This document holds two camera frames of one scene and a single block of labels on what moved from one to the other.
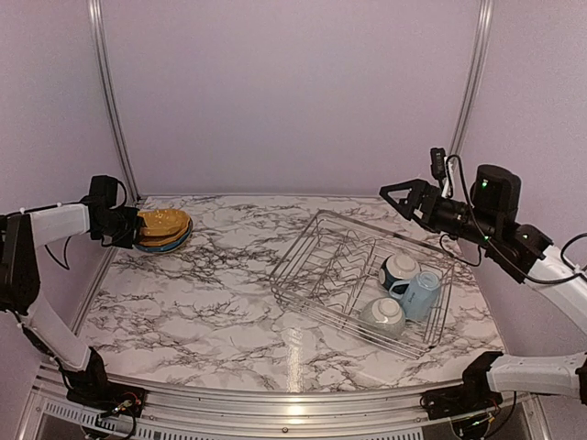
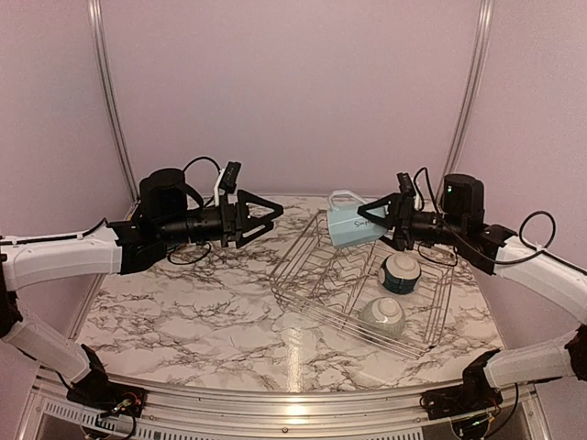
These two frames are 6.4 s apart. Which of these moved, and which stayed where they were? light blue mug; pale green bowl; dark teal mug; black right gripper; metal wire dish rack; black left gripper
Moved: light blue mug; black left gripper; black right gripper
Stayed: dark teal mug; pale green bowl; metal wire dish rack
